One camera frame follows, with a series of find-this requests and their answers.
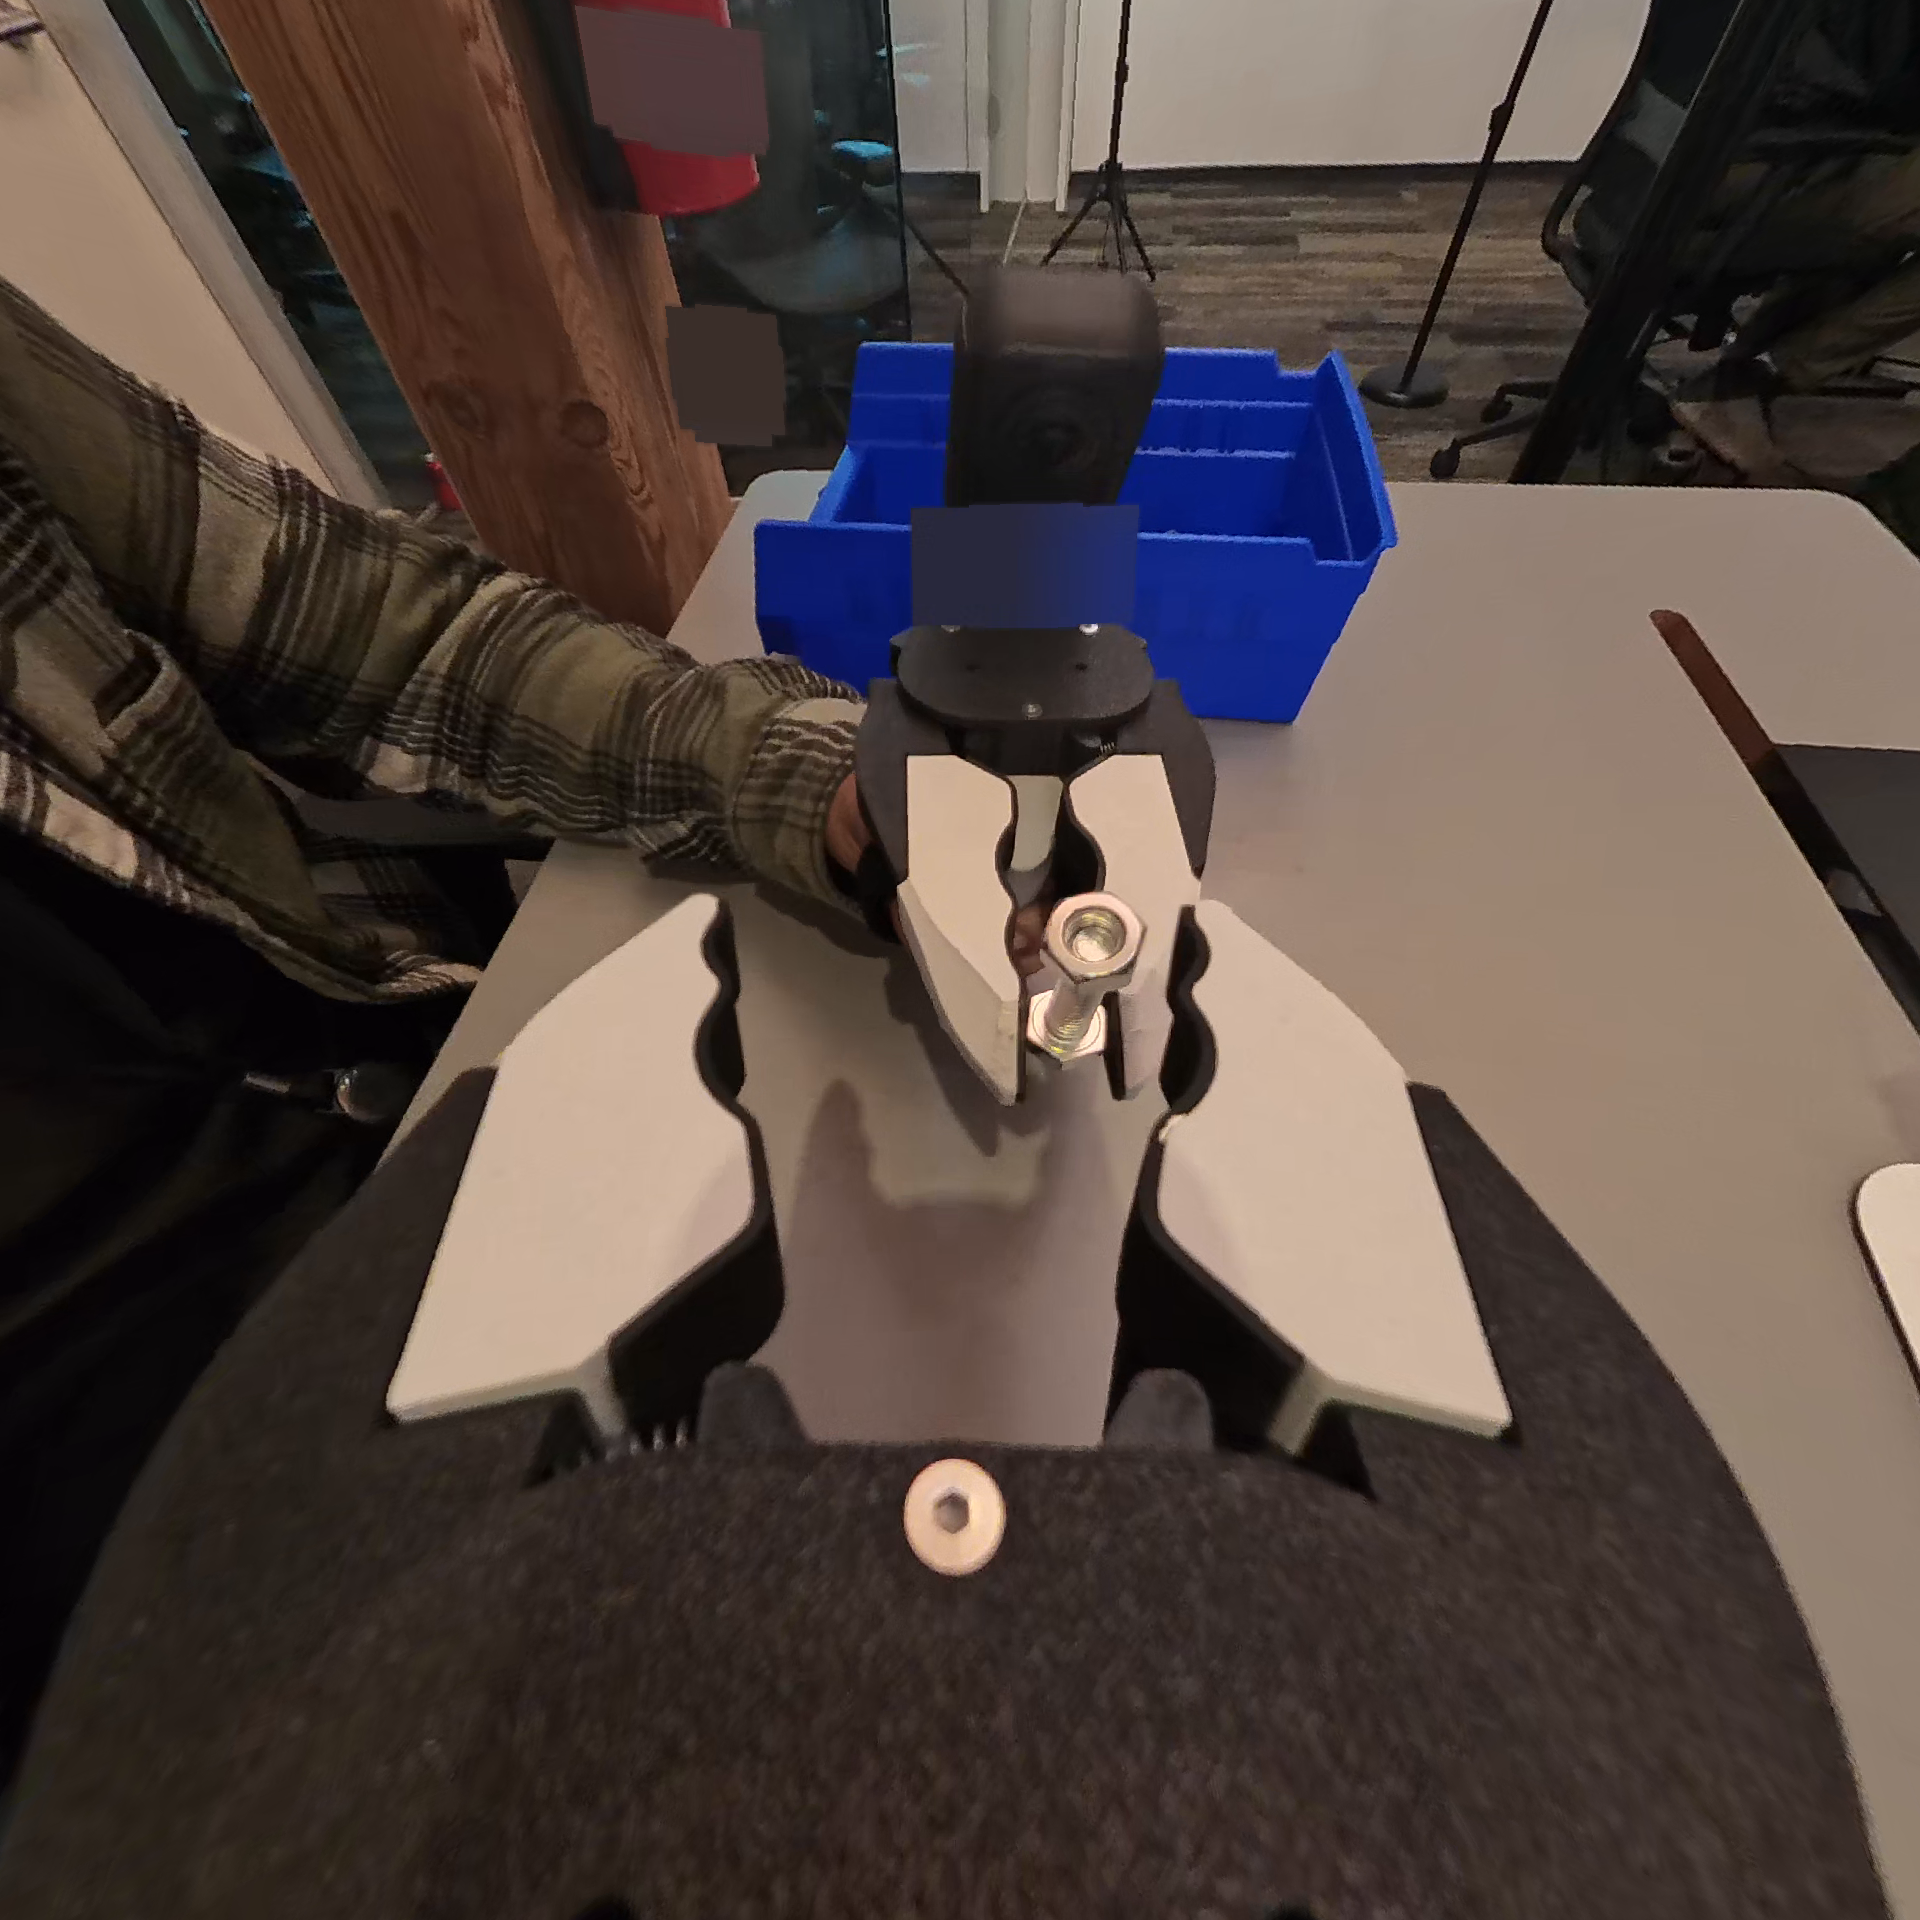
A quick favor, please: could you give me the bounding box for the silver hex bolt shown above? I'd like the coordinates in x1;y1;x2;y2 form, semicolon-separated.
1036;891;1149;1052

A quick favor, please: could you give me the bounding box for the black stand pole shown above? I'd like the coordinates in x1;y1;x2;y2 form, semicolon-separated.
1361;0;1554;407

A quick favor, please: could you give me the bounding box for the wooden post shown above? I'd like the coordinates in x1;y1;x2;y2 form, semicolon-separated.
201;0;730;632

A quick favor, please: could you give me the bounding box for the white tablet stand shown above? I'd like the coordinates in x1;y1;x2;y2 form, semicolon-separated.
1852;1160;1920;1382

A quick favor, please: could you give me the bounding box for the black office chair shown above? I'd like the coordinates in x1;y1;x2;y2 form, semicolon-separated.
719;134;902;317
1424;0;1920;483

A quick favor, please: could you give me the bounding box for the person's torso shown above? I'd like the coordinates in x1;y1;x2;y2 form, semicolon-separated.
0;276;558;1652

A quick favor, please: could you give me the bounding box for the red wall-mounted holder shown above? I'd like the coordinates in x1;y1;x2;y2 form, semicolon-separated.
608;134;759;217

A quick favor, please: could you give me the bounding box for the white door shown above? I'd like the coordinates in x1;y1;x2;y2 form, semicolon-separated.
0;45;393;512

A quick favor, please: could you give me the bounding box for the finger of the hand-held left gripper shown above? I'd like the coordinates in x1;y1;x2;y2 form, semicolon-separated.
1055;749;1202;1103
892;749;1058;1107

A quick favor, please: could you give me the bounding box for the person's left hand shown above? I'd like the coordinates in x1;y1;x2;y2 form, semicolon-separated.
829;772;902;940

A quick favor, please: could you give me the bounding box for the black tripod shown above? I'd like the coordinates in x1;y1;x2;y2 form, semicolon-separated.
1041;0;1161;284

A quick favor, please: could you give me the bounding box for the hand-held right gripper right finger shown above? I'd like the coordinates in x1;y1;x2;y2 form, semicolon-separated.
1141;900;1513;1444

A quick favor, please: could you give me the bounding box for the blue plastic bin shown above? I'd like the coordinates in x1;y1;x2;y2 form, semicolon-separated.
751;343;1396;725

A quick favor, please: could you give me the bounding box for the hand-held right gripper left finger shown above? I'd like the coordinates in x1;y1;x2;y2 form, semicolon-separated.
383;894;783;1425

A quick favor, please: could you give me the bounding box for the black flat tablet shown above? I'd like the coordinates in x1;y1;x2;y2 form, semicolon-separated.
1762;742;1920;1037

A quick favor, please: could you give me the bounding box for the person's left forearm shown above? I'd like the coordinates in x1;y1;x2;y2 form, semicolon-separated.
358;576;873;916

